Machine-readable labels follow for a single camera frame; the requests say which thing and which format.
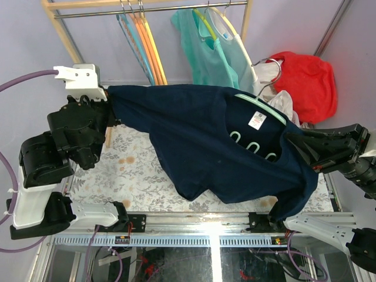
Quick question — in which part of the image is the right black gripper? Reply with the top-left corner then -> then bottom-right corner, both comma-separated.
281,118 -> 376,198

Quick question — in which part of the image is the navy blue t shirt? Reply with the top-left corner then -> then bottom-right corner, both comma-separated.
108,85 -> 318,220

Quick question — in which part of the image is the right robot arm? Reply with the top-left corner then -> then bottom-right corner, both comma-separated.
267,123 -> 375,273

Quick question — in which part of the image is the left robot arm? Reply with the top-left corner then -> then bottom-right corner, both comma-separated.
7,95 -> 129,240

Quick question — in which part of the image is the orange hanger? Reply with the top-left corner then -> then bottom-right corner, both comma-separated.
130,15 -> 163,85

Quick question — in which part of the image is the blue hanger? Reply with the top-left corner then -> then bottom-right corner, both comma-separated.
116,14 -> 155,85

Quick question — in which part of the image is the teal t shirt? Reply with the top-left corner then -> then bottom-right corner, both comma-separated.
171,9 -> 239,89

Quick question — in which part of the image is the yellow green hanger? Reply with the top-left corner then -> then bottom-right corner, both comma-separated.
193,8 -> 217,41

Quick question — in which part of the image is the floral table mat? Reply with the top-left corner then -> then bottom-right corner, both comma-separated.
70,122 -> 334,213

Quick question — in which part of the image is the red cloth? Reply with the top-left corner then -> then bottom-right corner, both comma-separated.
267,51 -> 338,124

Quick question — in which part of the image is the white cloth pile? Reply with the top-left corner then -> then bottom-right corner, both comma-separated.
253,59 -> 300,127

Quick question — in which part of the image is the wooden clothes rack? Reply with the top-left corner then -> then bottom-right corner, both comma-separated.
40,0 -> 254,149

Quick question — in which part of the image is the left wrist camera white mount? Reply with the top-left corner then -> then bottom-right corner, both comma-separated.
53,63 -> 107,102

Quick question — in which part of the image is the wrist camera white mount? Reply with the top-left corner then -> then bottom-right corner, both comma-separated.
53,63 -> 107,102
360,132 -> 376,157

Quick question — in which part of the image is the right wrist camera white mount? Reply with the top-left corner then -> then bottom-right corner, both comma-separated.
360,132 -> 376,157

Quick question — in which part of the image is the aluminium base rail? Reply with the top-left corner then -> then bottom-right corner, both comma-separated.
48,212 -> 357,247

